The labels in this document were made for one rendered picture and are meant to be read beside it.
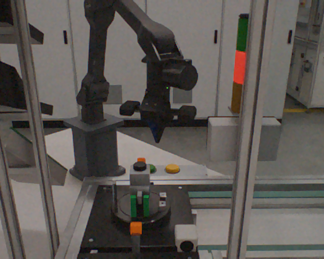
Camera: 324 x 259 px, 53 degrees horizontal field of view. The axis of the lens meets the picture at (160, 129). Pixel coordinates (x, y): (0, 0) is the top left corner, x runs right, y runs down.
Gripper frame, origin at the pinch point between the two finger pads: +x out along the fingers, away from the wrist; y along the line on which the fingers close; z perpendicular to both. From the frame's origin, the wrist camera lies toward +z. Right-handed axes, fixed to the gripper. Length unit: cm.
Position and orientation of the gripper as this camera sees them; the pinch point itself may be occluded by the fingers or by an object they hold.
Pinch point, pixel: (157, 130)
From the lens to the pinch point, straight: 83.7
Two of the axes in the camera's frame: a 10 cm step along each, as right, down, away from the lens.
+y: 9.7, 1.0, -2.3
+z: -2.5, 3.3, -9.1
